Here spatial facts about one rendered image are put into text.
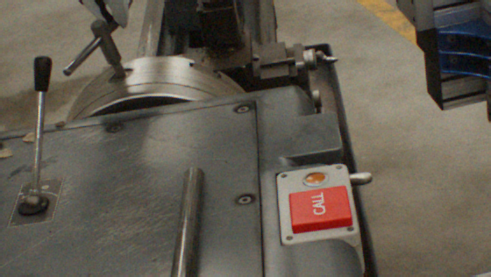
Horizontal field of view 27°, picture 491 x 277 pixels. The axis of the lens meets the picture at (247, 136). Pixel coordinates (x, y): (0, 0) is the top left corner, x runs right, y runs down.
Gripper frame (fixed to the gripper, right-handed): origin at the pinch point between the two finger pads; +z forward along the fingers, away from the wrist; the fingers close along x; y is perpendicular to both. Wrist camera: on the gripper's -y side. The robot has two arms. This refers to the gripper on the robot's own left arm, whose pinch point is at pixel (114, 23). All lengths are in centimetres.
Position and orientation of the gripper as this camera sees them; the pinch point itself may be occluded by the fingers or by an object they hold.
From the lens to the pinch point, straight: 145.6
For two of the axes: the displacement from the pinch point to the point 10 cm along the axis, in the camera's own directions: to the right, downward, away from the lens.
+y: 3.8, -5.7, 7.2
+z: 3.5, 8.1, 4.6
